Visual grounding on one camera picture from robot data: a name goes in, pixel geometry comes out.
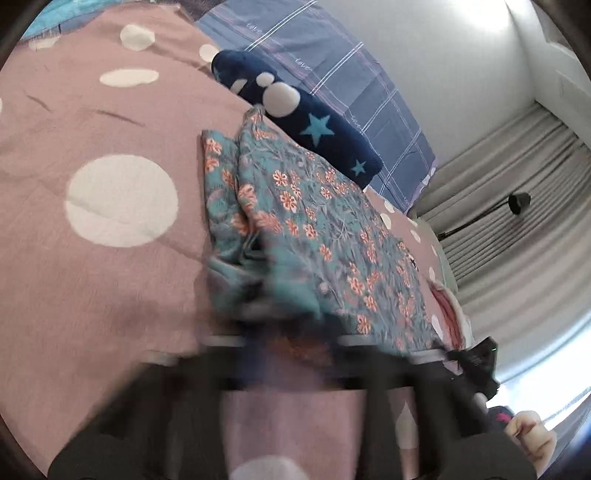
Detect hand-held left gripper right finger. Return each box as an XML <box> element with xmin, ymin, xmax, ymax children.
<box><xmin>332</xmin><ymin>337</ymin><xmax>537</xmax><ymax>480</ymax></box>

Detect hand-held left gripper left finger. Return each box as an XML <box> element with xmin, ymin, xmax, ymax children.
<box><xmin>48</xmin><ymin>342</ymin><xmax>259</xmax><ymax>480</ymax></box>

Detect teal floral shirt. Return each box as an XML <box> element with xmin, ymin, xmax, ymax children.
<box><xmin>201</xmin><ymin>108</ymin><xmax>446</xmax><ymax>358</ymax></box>

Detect pink folded clothes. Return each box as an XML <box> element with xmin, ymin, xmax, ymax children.
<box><xmin>429</xmin><ymin>284</ymin><xmax>476</xmax><ymax>352</ymax></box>

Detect person's right hand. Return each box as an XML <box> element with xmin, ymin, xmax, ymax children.
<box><xmin>503</xmin><ymin>410</ymin><xmax>557</xmax><ymax>472</ymax></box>

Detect white fuzzy sleeve cuff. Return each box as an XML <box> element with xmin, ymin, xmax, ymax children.
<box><xmin>229</xmin><ymin>455</ymin><xmax>311</xmax><ymax>480</ymax></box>

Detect grey curtain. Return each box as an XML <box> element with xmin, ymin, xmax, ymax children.
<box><xmin>411</xmin><ymin>99</ymin><xmax>591</xmax><ymax>444</ymax></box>

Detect black floor lamp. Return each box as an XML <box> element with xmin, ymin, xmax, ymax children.
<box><xmin>436</xmin><ymin>193</ymin><xmax>532</xmax><ymax>241</ymax></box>

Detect pink dotted bedspread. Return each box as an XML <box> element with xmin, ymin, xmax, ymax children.
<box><xmin>0</xmin><ymin>0</ymin><xmax>476</xmax><ymax>480</ymax></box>

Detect navy star plush cloth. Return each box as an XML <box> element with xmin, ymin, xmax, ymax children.
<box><xmin>211</xmin><ymin>50</ymin><xmax>384</xmax><ymax>189</ymax></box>

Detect teal patchwork blanket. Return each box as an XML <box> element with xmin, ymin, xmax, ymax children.
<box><xmin>21</xmin><ymin>0</ymin><xmax>116</xmax><ymax>40</ymax></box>

